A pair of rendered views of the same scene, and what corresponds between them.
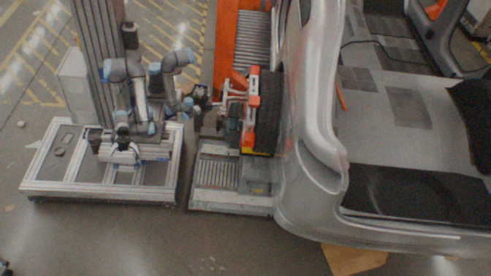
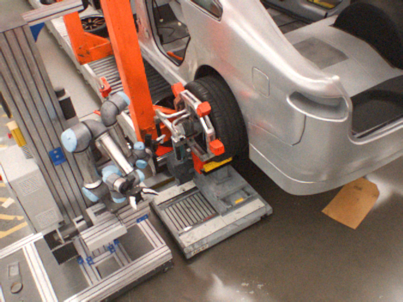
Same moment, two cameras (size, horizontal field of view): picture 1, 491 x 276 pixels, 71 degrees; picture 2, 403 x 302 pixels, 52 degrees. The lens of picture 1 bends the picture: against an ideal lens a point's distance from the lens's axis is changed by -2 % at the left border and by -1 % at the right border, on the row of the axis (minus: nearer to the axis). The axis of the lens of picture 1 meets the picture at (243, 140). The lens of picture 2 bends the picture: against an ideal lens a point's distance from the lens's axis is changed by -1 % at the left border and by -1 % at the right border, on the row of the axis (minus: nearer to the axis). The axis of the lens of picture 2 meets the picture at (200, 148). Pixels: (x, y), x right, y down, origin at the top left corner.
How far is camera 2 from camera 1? 93 cm
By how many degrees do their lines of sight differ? 16
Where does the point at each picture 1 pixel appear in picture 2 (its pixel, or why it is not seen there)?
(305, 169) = (311, 114)
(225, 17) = (128, 51)
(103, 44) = (47, 123)
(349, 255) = (350, 205)
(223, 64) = (143, 100)
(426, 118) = (337, 52)
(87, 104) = (46, 200)
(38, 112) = not seen: outside the picture
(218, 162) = (180, 202)
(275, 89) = (214, 89)
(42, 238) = not seen: outside the picture
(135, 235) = not seen: outside the picture
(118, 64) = (80, 130)
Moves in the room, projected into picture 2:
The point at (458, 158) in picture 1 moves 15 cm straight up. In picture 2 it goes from (381, 68) to (384, 52)
